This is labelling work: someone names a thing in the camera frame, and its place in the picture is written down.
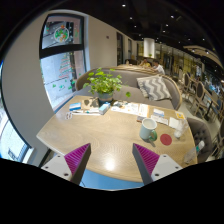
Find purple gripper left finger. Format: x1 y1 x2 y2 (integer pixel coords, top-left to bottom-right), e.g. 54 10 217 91
64 143 91 185

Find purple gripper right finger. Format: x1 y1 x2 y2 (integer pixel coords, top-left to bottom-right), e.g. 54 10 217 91
132 143 160 185

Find small blue card box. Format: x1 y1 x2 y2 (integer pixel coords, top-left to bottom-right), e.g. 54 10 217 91
69 102 81 111

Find grey tufted armchair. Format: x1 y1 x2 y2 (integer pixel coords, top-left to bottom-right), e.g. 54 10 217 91
187 118 212 163

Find window with decorations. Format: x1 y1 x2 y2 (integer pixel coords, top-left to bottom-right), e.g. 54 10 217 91
40 13 86 110

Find person in yellow shirt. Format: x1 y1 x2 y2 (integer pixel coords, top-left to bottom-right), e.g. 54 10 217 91
140 58 151 68

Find clear plastic water bottle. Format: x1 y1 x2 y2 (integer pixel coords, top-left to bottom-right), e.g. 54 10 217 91
184 140 205 164

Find wooden dining chair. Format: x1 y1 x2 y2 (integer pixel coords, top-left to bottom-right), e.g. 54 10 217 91
192 81 207 117

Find white menu papers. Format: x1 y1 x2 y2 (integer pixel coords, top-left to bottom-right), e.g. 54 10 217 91
111 101 149 117

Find red round coaster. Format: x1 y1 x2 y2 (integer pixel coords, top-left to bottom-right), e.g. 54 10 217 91
160 134 172 146

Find grey curved sofa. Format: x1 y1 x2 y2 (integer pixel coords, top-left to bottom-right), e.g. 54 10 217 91
75 66 184 111

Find clear plastic cup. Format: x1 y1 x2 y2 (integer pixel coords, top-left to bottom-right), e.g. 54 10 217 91
174 120 188 138

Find potted green plant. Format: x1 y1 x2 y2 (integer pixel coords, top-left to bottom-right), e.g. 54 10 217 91
83 68 123 102

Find person in white shirt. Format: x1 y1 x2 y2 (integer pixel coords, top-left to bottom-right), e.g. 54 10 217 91
153 59 165 74

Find grey zigzag cushion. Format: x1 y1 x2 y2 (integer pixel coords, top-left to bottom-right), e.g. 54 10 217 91
137 75 171 101

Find blue tissue box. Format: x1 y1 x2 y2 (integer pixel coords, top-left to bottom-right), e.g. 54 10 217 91
99 102 110 115

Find white and green mug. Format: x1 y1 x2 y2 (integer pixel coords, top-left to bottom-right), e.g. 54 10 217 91
139 118 157 141

